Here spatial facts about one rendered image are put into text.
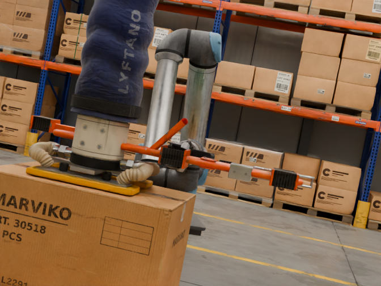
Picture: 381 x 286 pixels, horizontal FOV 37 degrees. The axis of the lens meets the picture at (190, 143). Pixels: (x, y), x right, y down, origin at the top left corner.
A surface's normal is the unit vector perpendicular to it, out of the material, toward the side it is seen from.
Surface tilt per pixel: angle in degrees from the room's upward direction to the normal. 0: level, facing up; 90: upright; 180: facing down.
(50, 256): 90
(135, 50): 70
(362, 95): 90
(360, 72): 90
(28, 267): 90
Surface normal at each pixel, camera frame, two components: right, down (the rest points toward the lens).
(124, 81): 0.67, -0.06
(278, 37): -0.18, 0.02
